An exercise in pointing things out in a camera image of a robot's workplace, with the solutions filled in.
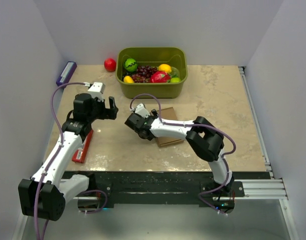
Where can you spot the red apple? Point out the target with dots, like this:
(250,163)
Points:
(110,65)

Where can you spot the green plastic bin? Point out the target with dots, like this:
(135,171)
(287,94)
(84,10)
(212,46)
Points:
(153,56)

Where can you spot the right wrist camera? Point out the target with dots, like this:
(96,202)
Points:
(140,110)

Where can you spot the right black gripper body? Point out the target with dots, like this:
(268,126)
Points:
(154,112)

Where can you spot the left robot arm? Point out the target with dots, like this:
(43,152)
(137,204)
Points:
(44,195)

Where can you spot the purple flat box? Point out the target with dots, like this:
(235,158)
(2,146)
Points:
(66,73)

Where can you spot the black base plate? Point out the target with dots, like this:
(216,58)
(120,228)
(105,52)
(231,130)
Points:
(166,188)

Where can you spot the brown cardboard box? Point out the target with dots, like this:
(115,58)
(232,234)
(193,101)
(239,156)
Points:
(166,138)

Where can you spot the green striped ball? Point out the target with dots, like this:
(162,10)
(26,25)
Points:
(130,65)

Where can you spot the green lime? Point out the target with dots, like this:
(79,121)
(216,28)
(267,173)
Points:
(175,80)

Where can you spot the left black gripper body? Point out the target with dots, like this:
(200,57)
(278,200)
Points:
(99,111)

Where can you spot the yellow lemon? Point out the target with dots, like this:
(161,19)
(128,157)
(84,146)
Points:
(165,68)

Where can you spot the small yellow fruit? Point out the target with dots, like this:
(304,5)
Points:
(128,79)

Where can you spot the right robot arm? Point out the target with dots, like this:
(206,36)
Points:
(208,143)

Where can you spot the red flat box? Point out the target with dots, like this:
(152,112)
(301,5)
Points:
(81,153)

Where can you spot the red dragon fruit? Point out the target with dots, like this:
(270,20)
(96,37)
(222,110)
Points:
(160,77)

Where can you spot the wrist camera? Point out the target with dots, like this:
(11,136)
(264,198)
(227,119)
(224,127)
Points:
(96,90)
(140,110)

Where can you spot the purple grape bunch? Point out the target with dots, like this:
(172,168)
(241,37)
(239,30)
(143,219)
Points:
(143,74)

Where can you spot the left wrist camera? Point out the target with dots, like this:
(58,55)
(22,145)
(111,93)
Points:
(96,90)

